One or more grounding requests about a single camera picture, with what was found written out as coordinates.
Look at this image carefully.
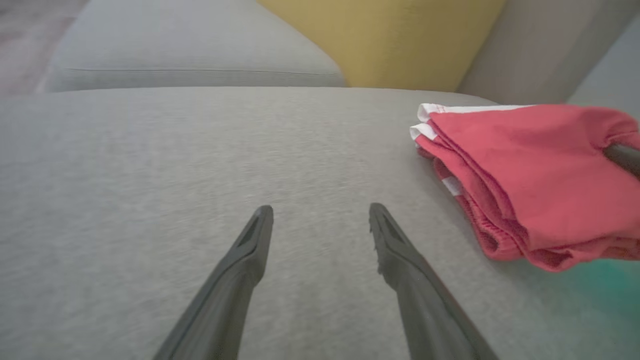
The big yellow sofa backrest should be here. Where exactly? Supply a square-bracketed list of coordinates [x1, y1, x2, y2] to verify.
[257, 0, 509, 94]

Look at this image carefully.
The red and white sports jersey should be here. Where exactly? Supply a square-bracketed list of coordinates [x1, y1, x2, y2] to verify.
[409, 102, 640, 274]

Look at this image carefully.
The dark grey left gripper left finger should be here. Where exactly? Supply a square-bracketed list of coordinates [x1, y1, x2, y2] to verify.
[152, 205, 275, 360]

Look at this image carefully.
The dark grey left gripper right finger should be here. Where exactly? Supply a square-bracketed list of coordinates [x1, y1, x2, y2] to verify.
[368, 202, 501, 360]

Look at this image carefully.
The grey sofa backrest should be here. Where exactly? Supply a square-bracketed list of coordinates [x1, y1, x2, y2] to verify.
[457, 0, 640, 109]

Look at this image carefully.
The long grey sofa seat cushion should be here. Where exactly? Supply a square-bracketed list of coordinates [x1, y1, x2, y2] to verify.
[42, 0, 347, 94]

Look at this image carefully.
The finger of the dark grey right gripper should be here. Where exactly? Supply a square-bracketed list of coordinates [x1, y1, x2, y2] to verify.
[602, 143, 640, 179]

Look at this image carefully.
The large grey sofa seat cushion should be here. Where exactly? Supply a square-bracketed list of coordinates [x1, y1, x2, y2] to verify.
[0, 86, 640, 360]

